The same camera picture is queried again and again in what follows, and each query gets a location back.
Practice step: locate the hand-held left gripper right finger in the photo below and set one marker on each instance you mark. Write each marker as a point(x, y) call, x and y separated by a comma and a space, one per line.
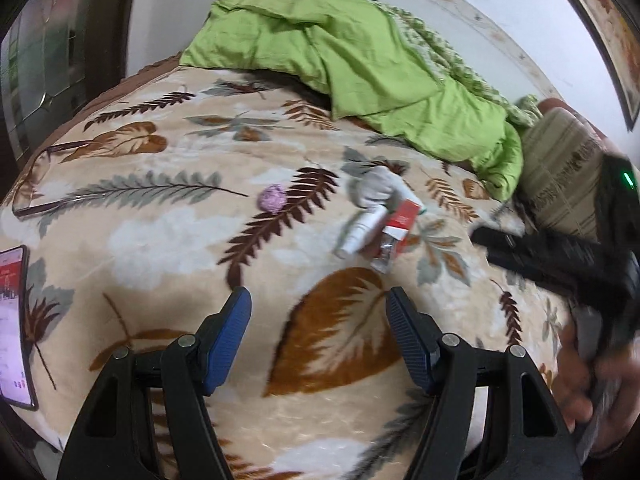
point(407, 340)

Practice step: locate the person's right hand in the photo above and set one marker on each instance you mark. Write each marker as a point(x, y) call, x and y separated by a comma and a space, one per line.
point(575, 385)

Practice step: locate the dark glass panel door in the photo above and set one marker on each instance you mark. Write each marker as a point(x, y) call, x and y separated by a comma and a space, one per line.
point(45, 60)

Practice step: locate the striped beige cushion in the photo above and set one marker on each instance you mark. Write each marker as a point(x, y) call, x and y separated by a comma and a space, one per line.
point(560, 175)

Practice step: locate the beige leaf print blanket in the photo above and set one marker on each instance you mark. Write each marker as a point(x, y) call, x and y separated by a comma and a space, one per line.
point(150, 220)

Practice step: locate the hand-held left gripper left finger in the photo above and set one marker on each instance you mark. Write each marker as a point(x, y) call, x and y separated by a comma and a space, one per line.
point(230, 340)

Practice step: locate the small red box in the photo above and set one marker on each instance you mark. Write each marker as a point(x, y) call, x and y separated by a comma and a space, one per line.
point(397, 230)

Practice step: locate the white tube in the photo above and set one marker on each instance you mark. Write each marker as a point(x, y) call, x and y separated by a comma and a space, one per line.
point(360, 232)

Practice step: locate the green blanket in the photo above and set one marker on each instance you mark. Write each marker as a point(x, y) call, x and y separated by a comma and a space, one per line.
point(350, 60)

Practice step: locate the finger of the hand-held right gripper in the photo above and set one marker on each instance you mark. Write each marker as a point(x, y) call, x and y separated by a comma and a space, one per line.
point(550, 245)
point(560, 275)

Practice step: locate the green white knit cloth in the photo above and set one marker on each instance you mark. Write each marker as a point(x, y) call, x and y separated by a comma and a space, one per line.
point(450, 55)

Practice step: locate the dark framed wall picture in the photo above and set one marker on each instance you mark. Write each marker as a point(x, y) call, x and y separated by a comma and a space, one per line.
point(615, 20)

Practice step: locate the smartphone with lit screen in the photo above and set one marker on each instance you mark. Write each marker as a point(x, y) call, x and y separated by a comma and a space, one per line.
point(15, 320)

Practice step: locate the brown sofa armrest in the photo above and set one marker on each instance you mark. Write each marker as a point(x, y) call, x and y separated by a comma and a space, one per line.
point(555, 105)

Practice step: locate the purple paper ball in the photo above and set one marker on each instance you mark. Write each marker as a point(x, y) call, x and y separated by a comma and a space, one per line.
point(272, 198)

